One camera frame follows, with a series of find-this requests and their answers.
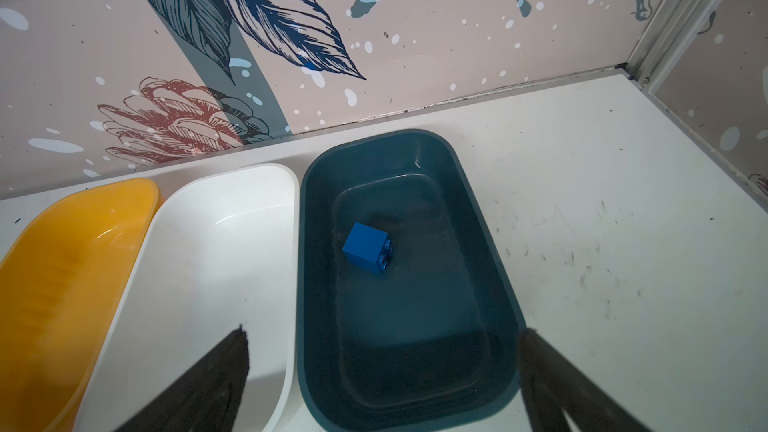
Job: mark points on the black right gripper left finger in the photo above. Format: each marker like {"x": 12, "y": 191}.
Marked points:
{"x": 205, "y": 398}

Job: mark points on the blue square lego brick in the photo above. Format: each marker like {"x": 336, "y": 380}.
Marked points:
{"x": 368, "y": 248}

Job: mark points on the white plastic bin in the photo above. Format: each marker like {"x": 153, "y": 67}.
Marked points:
{"x": 220, "y": 254}

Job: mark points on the yellow plastic bin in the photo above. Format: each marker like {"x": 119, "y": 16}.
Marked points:
{"x": 61, "y": 283}

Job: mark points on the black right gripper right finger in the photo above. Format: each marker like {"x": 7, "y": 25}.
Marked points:
{"x": 556, "y": 393}

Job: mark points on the dark teal plastic bin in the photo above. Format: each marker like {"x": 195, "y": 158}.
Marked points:
{"x": 428, "y": 344}

